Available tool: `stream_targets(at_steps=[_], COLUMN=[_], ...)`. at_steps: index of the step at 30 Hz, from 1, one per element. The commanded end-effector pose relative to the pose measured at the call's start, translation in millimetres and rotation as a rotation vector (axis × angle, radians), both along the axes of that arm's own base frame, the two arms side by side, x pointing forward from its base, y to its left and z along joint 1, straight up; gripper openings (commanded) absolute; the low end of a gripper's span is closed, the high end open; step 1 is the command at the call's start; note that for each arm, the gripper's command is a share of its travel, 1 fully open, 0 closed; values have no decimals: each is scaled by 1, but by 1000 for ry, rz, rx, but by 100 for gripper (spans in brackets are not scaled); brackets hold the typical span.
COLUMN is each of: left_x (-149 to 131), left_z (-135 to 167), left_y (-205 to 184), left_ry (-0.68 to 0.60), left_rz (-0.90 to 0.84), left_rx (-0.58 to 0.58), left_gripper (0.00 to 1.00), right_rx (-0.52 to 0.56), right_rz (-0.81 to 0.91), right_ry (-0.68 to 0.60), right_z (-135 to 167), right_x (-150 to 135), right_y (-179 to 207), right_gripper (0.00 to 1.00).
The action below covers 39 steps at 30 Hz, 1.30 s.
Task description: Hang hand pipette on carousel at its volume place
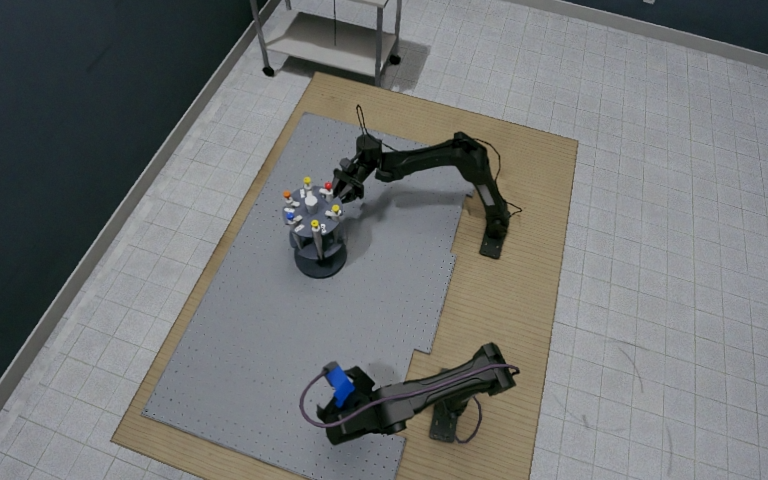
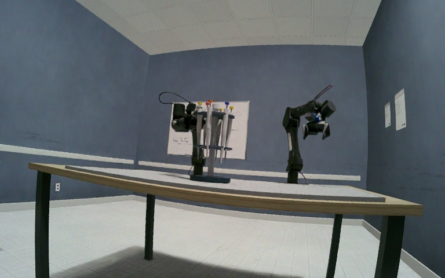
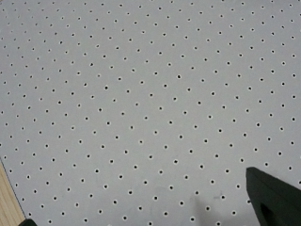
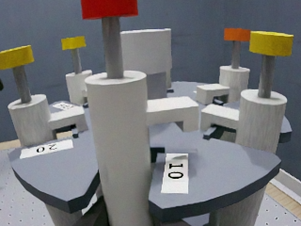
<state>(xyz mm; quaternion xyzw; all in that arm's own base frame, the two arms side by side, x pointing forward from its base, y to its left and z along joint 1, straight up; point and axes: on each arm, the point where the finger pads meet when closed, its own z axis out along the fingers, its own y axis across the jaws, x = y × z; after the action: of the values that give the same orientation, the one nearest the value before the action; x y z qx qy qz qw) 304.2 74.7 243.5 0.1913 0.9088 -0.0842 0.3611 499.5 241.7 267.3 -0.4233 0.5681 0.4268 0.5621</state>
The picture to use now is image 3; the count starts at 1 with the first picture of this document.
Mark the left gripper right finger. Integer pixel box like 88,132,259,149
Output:
246,167,301,226

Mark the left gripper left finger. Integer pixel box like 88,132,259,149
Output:
18,218,38,226

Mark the grey base plate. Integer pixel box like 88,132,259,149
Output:
0,0,301,226

